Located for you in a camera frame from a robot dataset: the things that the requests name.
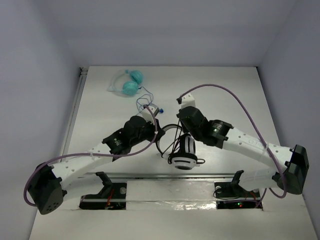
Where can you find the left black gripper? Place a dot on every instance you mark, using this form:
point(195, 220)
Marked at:
point(155, 132)

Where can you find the white black headphones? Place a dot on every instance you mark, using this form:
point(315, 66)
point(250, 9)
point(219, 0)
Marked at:
point(181, 153)

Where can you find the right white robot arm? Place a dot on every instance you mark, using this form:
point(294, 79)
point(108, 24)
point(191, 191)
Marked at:
point(287, 168)

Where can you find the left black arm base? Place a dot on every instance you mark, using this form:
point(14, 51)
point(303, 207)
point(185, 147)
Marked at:
point(112, 196)

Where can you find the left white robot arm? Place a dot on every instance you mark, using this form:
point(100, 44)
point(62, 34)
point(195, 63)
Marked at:
point(63, 178)

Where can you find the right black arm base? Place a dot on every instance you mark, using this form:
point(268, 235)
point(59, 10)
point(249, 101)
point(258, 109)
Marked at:
point(230, 196)

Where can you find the teal cat ear headphones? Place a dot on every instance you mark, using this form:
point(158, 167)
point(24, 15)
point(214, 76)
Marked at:
point(129, 88)

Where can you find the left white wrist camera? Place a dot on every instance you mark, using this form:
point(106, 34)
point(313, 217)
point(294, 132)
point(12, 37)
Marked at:
point(150, 113)

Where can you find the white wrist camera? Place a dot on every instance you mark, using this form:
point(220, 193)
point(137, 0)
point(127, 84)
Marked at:
point(186, 101)
point(150, 113)

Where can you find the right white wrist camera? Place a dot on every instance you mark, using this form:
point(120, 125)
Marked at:
point(186, 101)

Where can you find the aluminium frame rail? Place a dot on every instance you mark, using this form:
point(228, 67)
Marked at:
point(74, 111)

